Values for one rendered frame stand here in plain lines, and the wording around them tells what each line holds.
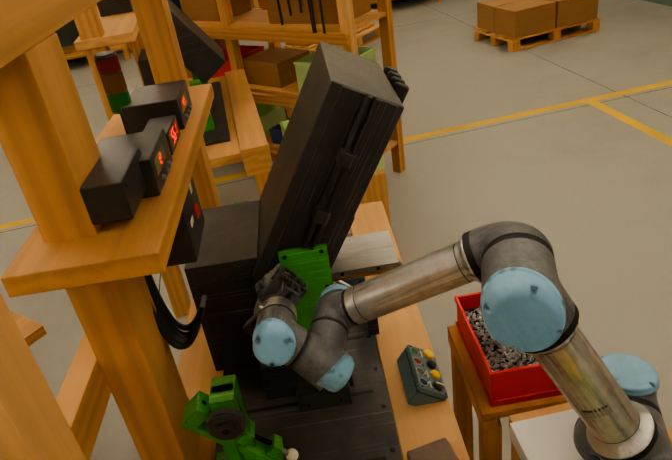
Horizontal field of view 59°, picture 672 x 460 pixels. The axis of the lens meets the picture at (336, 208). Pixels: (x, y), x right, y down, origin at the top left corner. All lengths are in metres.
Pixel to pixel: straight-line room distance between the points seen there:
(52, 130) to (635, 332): 2.67
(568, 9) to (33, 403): 7.20
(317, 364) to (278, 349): 0.08
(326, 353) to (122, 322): 0.38
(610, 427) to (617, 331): 1.99
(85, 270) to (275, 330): 0.32
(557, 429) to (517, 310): 0.60
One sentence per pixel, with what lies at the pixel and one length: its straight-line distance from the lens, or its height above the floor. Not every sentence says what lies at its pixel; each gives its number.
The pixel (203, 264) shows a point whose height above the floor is 1.24.
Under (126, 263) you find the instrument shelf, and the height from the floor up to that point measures 1.53.
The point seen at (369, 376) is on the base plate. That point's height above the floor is 0.90.
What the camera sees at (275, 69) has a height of 0.86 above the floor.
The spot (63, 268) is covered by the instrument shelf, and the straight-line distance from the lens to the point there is 1.02.
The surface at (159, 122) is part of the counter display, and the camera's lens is 1.38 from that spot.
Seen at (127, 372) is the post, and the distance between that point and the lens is 1.26.
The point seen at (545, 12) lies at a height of 0.35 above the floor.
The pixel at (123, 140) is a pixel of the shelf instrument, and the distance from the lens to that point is 1.24.
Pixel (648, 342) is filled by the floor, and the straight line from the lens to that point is 3.08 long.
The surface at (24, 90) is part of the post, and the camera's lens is 1.00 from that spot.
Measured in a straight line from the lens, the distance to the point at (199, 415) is 1.25.
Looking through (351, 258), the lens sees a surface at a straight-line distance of 1.57.
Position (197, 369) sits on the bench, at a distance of 1.74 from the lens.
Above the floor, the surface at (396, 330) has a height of 0.90.
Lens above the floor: 2.01
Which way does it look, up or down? 29 degrees down
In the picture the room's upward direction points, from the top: 9 degrees counter-clockwise
